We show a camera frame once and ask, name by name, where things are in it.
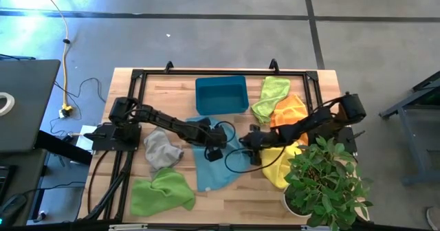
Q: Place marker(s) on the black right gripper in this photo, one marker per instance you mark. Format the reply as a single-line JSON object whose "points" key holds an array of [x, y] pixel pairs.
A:
{"points": [[258, 141]]}

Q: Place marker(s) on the dark metal side table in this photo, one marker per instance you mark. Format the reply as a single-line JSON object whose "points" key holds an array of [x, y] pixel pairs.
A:
{"points": [[409, 138]]}

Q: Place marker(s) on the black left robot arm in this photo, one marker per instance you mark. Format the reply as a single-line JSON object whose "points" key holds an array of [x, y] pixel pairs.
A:
{"points": [[165, 121]]}

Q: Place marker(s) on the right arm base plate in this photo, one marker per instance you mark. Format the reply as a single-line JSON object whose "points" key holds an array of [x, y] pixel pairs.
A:
{"points": [[348, 134]]}

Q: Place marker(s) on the white tape roll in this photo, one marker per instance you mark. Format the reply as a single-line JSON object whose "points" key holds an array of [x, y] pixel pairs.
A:
{"points": [[11, 104]]}

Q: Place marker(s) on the black keyboard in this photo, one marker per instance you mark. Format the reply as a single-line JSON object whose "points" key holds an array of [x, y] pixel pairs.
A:
{"points": [[5, 183]]}

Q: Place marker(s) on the yellow microfiber towel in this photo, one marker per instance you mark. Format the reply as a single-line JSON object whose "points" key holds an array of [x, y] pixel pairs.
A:
{"points": [[275, 170]]}

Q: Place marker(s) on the black aluminium frame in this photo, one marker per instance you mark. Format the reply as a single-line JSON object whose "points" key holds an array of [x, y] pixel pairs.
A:
{"points": [[223, 72]]}

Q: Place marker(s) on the lime green microfiber towel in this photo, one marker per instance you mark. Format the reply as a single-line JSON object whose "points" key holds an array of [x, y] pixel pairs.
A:
{"points": [[271, 97]]}

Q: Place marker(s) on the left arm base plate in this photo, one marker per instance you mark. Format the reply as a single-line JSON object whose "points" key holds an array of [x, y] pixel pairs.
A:
{"points": [[113, 138]]}

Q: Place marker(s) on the blue microfiber towel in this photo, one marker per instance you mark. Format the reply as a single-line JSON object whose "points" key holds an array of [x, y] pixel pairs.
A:
{"points": [[213, 176]]}

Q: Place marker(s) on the blue plastic bin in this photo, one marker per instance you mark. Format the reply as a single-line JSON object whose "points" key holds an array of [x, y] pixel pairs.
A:
{"points": [[221, 97]]}

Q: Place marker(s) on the black computer mouse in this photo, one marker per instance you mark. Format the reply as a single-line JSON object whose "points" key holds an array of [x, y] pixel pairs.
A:
{"points": [[12, 207]]}

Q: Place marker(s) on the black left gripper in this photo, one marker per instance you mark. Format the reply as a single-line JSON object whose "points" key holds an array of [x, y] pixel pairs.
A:
{"points": [[216, 136]]}

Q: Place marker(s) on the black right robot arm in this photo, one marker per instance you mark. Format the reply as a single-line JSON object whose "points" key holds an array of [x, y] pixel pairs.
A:
{"points": [[309, 124]]}

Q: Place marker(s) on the grey microfiber towel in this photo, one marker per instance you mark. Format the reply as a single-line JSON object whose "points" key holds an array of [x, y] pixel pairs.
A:
{"points": [[159, 150]]}

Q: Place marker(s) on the orange microfiber towel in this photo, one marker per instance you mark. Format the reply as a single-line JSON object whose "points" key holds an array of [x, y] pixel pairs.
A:
{"points": [[288, 110]]}

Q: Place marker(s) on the white plant pot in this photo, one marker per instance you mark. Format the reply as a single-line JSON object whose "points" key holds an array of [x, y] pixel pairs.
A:
{"points": [[286, 203]]}

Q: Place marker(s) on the black desk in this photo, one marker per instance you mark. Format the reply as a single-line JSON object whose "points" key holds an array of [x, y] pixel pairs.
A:
{"points": [[24, 176]]}

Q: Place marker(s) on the green leafy plant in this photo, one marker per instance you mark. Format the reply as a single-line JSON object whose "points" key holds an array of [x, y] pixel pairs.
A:
{"points": [[326, 186]]}

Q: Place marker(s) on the white box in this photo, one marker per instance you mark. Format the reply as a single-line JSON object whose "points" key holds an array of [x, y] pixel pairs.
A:
{"points": [[82, 145]]}

